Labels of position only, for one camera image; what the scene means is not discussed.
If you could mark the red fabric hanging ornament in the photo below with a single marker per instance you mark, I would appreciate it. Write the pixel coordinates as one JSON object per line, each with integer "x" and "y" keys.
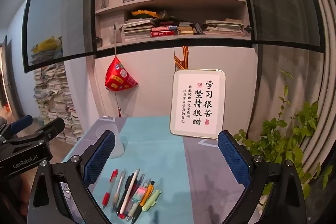
{"x": 119, "y": 78}

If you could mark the translucent white cup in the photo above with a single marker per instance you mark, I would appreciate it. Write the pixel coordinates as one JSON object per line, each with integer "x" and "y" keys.
{"x": 118, "y": 146}

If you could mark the stack of worn booklets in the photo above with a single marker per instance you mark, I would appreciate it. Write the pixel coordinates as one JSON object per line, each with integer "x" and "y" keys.
{"x": 223, "y": 26}

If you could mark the stack of white booklets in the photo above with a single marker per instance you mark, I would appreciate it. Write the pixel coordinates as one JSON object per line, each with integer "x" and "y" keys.
{"x": 136, "y": 29}

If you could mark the tall pile of papers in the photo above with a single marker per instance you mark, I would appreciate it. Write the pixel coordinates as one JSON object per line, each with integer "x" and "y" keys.
{"x": 57, "y": 108}

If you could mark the green highlighter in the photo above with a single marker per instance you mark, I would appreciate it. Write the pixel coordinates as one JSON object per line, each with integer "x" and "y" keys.
{"x": 151, "y": 200}

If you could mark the grey bookshelf cabinet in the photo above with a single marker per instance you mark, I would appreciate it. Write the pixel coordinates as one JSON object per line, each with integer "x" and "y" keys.
{"x": 110, "y": 37}

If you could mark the bunch of assorted pens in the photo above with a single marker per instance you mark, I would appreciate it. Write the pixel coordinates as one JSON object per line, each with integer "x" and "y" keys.
{"x": 131, "y": 187}

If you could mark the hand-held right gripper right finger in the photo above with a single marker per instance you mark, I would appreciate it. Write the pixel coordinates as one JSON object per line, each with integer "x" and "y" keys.
{"x": 233, "y": 158}

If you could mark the yellow artificial flowers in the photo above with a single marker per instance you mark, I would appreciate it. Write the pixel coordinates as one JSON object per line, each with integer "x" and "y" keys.
{"x": 144, "y": 14}

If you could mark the glass cabinet door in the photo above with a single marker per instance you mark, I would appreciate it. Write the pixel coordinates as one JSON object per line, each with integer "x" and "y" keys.
{"x": 57, "y": 3}
{"x": 278, "y": 3}

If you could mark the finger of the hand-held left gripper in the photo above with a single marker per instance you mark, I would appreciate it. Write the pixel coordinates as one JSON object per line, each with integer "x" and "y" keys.
{"x": 22, "y": 123}
{"x": 52, "y": 127}

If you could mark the framed calligraphy sign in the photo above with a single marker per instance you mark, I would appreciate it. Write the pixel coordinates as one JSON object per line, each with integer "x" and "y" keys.
{"x": 199, "y": 103}

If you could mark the stack of dark books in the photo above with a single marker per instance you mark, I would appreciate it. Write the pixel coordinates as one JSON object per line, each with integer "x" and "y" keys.
{"x": 189, "y": 27}

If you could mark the stack of red books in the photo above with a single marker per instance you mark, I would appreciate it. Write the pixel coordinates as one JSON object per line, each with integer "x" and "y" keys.
{"x": 164, "y": 30}

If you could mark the gold medal with striped ribbon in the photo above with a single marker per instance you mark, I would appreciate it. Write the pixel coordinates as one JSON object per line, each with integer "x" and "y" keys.
{"x": 181, "y": 58}

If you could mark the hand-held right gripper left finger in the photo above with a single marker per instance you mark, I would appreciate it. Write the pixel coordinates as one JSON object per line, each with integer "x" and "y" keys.
{"x": 99, "y": 158}

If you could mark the orange pen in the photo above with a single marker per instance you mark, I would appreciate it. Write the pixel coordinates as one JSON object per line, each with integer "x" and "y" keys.
{"x": 146, "y": 193}

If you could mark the green potted plant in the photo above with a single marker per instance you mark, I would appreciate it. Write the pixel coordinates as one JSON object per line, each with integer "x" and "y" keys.
{"x": 294, "y": 134}

